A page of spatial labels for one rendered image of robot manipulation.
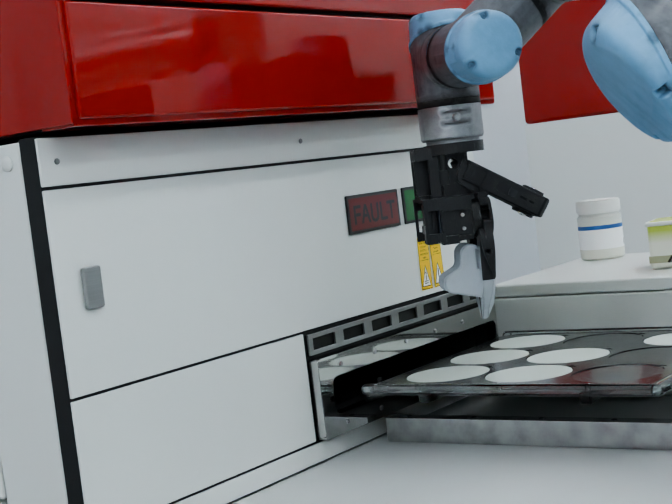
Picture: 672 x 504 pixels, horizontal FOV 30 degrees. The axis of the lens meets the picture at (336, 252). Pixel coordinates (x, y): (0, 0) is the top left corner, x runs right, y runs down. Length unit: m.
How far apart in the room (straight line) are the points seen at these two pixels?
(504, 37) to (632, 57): 0.39
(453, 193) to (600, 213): 0.59
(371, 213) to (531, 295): 0.33
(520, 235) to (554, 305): 3.42
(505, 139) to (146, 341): 3.99
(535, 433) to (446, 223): 0.26
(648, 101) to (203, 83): 0.47
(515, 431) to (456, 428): 0.08
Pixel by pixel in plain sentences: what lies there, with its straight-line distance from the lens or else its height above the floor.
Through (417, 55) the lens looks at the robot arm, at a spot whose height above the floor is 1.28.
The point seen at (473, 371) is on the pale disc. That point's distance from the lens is 1.51.
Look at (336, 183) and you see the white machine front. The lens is 1.53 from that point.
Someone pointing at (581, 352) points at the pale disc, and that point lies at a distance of 1.57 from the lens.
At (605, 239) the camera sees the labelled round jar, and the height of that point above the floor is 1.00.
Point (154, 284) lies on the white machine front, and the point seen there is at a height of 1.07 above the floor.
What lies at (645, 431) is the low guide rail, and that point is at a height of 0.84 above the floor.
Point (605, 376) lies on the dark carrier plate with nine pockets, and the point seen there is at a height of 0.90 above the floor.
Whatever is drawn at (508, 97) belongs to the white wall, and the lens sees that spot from 5.23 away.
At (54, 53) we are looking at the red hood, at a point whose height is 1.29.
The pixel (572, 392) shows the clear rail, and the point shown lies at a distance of 1.35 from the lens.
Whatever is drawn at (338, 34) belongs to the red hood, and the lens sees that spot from 1.48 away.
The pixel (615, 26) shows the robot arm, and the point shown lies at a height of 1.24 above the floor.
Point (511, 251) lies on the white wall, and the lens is 5.13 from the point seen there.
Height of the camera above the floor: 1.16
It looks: 4 degrees down
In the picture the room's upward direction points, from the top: 7 degrees counter-clockwise
